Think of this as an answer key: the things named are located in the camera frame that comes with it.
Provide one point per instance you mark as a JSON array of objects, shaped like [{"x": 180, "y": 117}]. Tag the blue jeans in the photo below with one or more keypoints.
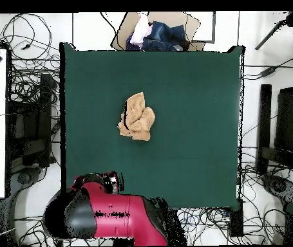
[{"x": 164, "y": 36}]

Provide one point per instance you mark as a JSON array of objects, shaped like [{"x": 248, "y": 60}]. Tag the cardboard box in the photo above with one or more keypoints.
[{"x": 177, "y": 19}]

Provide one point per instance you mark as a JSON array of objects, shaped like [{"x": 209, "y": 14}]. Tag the tan terry towel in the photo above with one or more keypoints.
[{"x": 138, "y": 121}]

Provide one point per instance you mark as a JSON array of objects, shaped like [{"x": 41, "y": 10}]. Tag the grey round stand foot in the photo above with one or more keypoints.
[
  {"x": 278, "y": 185},
  {"x": 23, "y": 178}
]

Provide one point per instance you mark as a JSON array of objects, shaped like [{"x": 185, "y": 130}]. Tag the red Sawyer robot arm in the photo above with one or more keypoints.
[{"x": 115, "y": 205}]

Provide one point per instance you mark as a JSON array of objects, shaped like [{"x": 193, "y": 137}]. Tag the white garment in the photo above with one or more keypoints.
[{"x": 141, "y": 31}]

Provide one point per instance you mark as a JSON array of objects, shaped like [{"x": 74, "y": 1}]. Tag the dark green table cloth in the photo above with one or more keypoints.
[{"x": 187, "y": 128}]

